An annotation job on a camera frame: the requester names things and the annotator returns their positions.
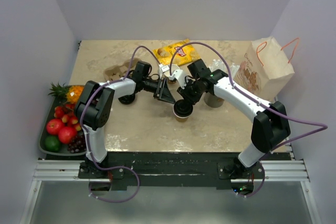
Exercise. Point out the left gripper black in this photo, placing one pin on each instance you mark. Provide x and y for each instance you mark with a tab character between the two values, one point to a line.
163	92

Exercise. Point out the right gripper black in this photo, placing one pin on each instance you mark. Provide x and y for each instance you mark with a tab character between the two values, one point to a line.
185	93

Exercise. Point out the black coffee cup lid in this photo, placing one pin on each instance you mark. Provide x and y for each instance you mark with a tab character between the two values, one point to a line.
182	108

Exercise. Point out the brown paper cup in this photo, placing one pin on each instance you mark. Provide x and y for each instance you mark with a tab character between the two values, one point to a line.
182	118
171	82

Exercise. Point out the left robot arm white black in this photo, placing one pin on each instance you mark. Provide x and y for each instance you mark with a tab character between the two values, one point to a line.
94	106

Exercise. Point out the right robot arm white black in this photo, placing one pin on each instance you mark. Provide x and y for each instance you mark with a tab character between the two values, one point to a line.
270	125

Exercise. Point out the brown paper takeout bag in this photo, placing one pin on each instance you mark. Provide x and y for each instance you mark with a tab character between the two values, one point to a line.
265	69

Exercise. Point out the grey straw holder cup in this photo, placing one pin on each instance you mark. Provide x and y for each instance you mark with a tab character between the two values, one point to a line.
213	101

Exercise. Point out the yellow Lays chips bag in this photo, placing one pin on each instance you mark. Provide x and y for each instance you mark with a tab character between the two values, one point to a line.
183	56

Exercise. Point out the cardboard cup carrier tray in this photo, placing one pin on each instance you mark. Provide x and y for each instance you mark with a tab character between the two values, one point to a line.
116	72

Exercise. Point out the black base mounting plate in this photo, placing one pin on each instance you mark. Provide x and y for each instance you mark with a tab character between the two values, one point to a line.
125	169

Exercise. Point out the toy pineapple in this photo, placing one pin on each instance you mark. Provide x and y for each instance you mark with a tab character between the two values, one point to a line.
70	93

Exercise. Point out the small red fruits cluster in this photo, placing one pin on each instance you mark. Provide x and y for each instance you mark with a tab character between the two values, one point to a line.
65	112

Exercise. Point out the dark grapes bunch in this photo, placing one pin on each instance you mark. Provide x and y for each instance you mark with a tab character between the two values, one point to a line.
77	145

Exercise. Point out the grey fruit tray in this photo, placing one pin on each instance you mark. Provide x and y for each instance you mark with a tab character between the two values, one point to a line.
63	152

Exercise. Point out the large red apple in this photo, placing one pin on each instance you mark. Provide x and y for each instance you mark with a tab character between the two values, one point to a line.
54	126

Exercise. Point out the green lime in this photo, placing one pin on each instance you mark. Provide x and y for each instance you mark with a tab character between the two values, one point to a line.
52	144

